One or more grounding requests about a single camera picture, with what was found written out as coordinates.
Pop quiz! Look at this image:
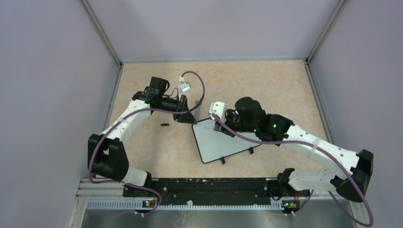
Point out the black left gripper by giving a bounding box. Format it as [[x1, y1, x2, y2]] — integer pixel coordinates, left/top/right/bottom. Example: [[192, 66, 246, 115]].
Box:
[[156, 94, 197, 124]]

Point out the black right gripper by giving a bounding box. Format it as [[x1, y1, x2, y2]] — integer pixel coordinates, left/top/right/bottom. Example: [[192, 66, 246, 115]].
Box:
[[214, 110, 257, 138]]

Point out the white board with black frame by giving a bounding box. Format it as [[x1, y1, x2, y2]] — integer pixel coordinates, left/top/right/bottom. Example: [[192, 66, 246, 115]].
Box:
[[192, 119, 259, 164]]

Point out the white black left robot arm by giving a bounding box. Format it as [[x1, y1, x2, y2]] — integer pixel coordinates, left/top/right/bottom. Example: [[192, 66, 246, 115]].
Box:
[[88, 77, 196, 196]]

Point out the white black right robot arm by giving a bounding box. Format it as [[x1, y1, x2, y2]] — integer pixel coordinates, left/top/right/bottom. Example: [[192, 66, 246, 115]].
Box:
[[209, 97, 374, 202]]

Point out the grey plastic block rod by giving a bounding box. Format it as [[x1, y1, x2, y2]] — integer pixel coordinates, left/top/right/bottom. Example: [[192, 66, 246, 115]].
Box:
[[193, 100, 201, 121]]

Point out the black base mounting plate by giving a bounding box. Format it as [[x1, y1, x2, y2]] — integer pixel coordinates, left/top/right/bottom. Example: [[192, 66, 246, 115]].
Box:
[[123, 178, 310, 206]]

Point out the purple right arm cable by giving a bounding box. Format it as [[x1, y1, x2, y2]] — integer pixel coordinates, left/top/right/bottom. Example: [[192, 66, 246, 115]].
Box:
[[211, 113, 374, 228]]

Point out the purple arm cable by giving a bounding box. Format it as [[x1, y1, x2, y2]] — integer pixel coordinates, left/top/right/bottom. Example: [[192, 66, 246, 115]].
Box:
[[88, 70, 206, 218], [211, 113, 374, 228]]

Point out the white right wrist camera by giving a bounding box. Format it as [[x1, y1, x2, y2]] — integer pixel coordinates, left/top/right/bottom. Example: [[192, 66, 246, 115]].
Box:
[[208, 101, 226, 122]]

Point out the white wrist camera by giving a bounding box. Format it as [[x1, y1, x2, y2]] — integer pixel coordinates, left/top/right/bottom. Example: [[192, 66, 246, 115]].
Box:
[[177, 76, 192, 99], [208, 101, 226, 122]]

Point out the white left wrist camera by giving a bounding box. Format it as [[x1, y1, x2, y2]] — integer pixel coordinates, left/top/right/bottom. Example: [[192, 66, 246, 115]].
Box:
[[177, 76, 192, 99]]

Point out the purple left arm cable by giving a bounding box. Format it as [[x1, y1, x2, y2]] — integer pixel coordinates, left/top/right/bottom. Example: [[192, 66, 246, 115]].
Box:
[[88, 70, 206, 218]]

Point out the white cable duct strip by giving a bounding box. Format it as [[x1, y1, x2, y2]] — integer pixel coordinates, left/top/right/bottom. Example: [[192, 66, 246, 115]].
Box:
[[86, 199, 283, 210]]

